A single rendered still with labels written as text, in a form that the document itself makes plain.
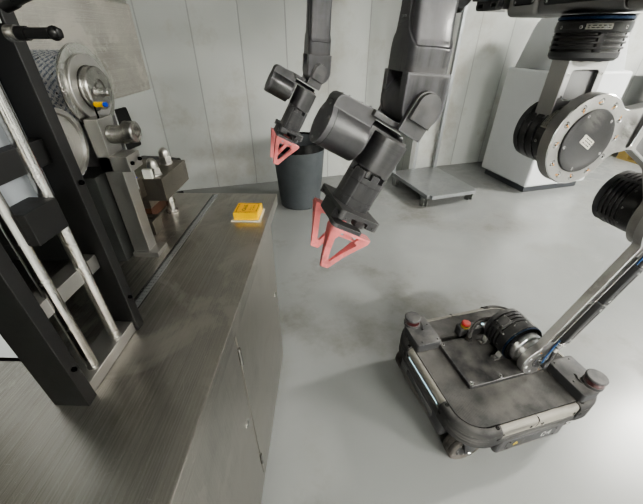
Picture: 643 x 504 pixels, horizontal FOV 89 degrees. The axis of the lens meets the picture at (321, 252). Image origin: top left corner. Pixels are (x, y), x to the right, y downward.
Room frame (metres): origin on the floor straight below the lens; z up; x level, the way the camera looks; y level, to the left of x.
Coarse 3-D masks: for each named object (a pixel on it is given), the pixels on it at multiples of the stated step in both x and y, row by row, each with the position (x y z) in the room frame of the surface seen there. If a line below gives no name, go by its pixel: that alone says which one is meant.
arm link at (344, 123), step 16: (336, 96) 0.43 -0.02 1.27; (416, 96) 0.43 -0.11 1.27; (432, 96) 0.42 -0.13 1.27; (320, 112) 0.45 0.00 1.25; (336, 112) 0.41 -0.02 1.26; (352, 112) 0.42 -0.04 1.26; (368, 112) 0.43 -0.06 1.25; (416, 112) 0.41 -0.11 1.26; (432, 112) 0.42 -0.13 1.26; (320, 128) 0.42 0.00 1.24; (336, 128) 0.41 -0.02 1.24; (352, 128) 0.42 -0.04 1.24; (368, 128) 0.43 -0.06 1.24; (400, 128) 0.42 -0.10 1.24; (416, 128) 0.42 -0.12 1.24; (320, 144) 0.42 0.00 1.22; (336, 144) 0.41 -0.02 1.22; (352, 144) 0.41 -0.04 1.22
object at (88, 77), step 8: (80, 72) 0.67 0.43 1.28; (88, 72) 0.68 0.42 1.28; (96, 72) 0.70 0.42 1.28; (80, 80) 0.66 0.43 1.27; (88, 80) 0.67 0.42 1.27; (96, 80) 0.70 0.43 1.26; (104, 80) 0.72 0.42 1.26; (80, 88) 0.66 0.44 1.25; (88, 88) 0.66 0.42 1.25; (88, 96) 0.66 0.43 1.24; (96, 96) 0.68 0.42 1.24; (104, 96) 0.70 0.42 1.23; (88, 104) 0.67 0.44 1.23
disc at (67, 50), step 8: (64, 48) 0.67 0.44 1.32; (72, 48) 0.69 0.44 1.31; (80, 48) 0.71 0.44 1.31; (64, 56) 0.66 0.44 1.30; (56, 64) 0.64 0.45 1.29; (64, 64) 0.65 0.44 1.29; (56, 72) 0.63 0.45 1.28; (64, 72) 0.64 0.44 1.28; (104, 72) 0.76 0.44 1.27; (64, 80) 0.64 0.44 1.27; (64, 88) 0.63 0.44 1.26; (64, 96) 0.62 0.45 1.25; (112, 96) 0.76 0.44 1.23; (72, 104) 0.63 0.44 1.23; (112, 104) 0.75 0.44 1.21; (72, 112) 0.63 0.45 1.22; (80, 112) 0.64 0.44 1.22; (112, 112) 0.74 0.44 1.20; (80, 120) 0.64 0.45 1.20
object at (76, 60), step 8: (72, 56) 0.67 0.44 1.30; (80, 56) 0.69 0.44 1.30; (88, 56) 0.72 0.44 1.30; (72, 64) 0.66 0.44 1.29; (80, 64) 0.68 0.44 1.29; (88, 64) 0.71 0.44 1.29; (96, 64) 0.73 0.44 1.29; (72, 72) 0.66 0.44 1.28; (72, 80) 0.65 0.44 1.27; (72, 88) 0.64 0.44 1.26; (72, 96) 0.64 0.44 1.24; (80, 96) 0.65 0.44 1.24; (80, 104) 0.65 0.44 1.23; (88, 112) 0.66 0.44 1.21; (104, 112) 0.71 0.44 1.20
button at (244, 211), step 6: (240, 204) 0.87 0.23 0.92; (246, 204) 0.87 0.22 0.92; (252, 204) 0.87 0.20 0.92; (258, 204) 0.87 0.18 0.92; (240, 210) 0.83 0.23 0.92; (246, 210) 0.83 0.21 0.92; (252, 210) 0.83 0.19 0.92; (258, 210) 0.83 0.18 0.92; (234, 216) 0.82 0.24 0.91; (240, 216) 0.82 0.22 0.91; (246, 216) 0.81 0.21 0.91; (252, 216) 0.81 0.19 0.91; (258, 216) 0.82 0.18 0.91
